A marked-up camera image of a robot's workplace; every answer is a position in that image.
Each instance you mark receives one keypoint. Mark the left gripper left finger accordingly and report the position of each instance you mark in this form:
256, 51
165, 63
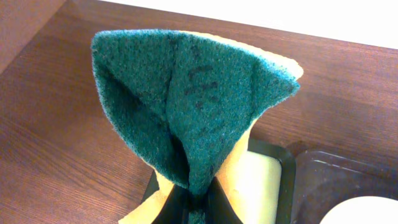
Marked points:
175, 209

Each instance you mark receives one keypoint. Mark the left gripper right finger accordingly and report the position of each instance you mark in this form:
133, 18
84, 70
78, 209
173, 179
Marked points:
218, 210

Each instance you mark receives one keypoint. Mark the green and yellow sponge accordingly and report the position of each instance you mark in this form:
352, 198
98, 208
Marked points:
185, 103

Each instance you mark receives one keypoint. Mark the small black tray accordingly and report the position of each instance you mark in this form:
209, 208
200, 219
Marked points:
286, 189

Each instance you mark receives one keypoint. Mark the yellow foam pad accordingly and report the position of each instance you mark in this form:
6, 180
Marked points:
251, 182

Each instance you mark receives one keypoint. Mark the white plate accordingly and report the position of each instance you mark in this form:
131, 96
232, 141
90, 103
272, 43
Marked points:
363, 210

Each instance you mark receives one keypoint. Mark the large dark brown tray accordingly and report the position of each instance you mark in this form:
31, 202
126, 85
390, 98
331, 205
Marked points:
323, 180

